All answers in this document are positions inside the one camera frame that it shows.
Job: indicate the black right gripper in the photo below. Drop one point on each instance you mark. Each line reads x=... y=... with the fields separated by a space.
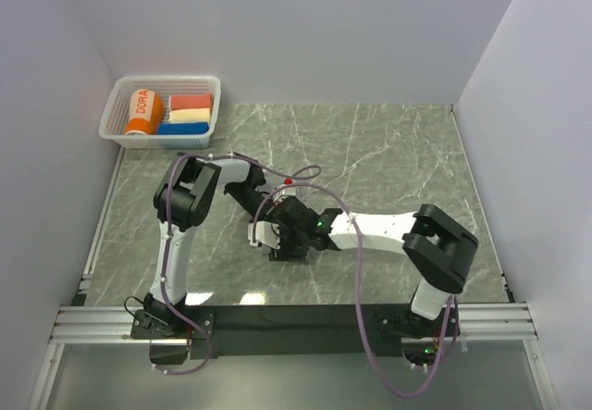
x=285 y=254

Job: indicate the orange cartoon towel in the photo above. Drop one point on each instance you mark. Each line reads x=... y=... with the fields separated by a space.
x=146 y=111

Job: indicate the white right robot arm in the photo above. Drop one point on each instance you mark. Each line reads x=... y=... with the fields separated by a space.
x=440 y=248

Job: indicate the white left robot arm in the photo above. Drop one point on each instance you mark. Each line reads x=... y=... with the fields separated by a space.
x=182 y=202

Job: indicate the blue rolled towel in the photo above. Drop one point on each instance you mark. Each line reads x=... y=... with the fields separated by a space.
x=186 y=128

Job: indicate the cream rolled towel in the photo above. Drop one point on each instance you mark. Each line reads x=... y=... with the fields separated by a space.
x=190 y=115

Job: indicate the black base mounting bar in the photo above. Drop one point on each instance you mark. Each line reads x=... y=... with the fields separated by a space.
x=232 y=330

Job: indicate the red rolled towel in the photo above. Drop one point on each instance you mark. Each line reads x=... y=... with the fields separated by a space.
x=191 y=101

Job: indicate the white plastic basket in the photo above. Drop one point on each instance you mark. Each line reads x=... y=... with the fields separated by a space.
x=116 y=113

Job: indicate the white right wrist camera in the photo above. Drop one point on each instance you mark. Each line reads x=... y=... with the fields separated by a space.
x=263 y=233

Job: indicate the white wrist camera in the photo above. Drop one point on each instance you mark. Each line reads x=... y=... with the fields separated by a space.
x=263 y=233
x=287 y=188

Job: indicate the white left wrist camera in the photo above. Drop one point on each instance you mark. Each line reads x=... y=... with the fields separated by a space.
x=287 y=188

